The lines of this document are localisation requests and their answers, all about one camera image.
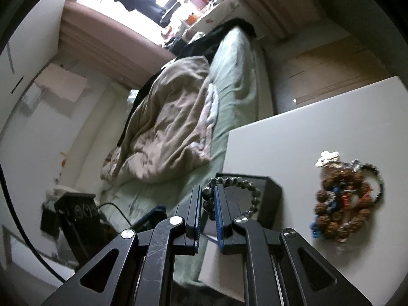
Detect blue cord bracelet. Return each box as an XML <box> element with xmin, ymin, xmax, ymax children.
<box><xmin>308</xmin><ymin>187</ymin><xmax>340</xmax><ymax>239</ymax></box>

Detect brown rudraksha bead bracelet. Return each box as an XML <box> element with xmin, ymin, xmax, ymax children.
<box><xmin>313</xmin><ymin>166</ymin><xmax>376</xmax><ymax>243</ymax></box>

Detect red cord bracelet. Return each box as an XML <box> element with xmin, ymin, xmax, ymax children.
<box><xmin>337</xmin><ymin>187</ymin><xmax>374</xmax><ymax>209</ymax></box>

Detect dark green bead bracelet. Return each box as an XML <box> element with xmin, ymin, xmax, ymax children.
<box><xmin>201</xmin><ymin>175</ymin><xmax>262</xmax><ymax>222</ymax></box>

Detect black open jewelry box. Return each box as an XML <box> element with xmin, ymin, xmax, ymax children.
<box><xmin>200</xmin><ymin>173</ymin><xmax>282</xmax><ymax>254</ymax></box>

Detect black nightstand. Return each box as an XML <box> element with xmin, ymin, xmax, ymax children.
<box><xmin>40</xmin><ymin>192</ymin><xmax>118</xmax><ymax>266</ymax></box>

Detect white shell charm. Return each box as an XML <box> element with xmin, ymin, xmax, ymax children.
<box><xmin>315</xmin><ymin>151</ymin><xmax>340</xmax><ymax>167</ymax></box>

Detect beige crumpled blanket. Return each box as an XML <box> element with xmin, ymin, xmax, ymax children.
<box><xmin>100</xmin><ymin>56</ymin><xmax>219</xmax><ymax>185</ymax></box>

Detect white square table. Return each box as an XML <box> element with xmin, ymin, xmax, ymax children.
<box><xmin>198</xmin><ymin>75</ymin><xmax>408</xmax><ymax>306</ymax></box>

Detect cardboard on floor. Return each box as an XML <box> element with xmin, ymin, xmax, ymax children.
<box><xmin>284</xmin><ymin>35</ymin><xmax>389</xmax><ymax>106</ymax></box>

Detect pink curtain left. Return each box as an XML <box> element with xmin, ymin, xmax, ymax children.
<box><xmin>59</xmin><ymin>1</ymin><xmax>175</xmax><ymax>88</ymax></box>

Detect black hanging clothes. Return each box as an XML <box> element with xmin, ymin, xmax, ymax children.
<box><xmin>114</xmin><ymin>0</ymin><xmax>166</xmax><ymax>24</ymax></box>

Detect cluttered windowsill desk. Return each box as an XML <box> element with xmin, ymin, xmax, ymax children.
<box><xmin>160</xmin><ymin>0</ymin><xmax>240</xmax><ymax>44</ymax></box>

